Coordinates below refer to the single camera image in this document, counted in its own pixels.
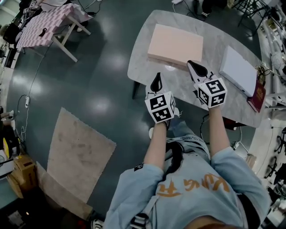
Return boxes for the dark red book item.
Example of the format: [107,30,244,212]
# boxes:
[246,80,267,114]

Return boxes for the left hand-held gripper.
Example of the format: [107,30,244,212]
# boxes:
[144,72,180,128]

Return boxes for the pink box item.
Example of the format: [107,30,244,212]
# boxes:
[147,23,204,68]

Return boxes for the person's right forearm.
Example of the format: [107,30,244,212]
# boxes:
[207,106,231,157]

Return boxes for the white cable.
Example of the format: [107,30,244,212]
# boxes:
[13,42,54,144]

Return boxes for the flat cardboard sheet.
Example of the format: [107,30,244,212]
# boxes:
[35,161,93,221]

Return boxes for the pink checked cloth table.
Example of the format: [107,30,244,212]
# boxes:
[16,2,94,63]

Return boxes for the person's light blue shirt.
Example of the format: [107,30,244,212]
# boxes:
[104,146,272,229]

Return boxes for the person's left forearm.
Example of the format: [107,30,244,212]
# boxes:
[143,122,168,166]

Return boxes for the person's striped shoe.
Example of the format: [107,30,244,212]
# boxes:
[90,218,105,229]

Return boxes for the grey marble table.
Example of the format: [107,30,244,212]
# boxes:
[127,9,264,129]

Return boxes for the person's blue jeans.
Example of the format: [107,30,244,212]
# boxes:
[165,117,212,164]

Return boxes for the black metal chair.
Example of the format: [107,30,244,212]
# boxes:
[237,0,260,37]

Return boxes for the brown cardboard box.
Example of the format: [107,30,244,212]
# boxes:
[6,154,38,199]

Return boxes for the light wooden block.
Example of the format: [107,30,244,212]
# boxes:
[246,153,257,169]

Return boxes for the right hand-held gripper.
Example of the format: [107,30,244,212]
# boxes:
[186,59,228,109]

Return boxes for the beige rug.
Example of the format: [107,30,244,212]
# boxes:
[46,106,117,204]

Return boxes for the black office chair base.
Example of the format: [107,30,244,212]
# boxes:
[276,127,286,156]

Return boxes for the white box item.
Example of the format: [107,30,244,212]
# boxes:
[219,45,258,98]

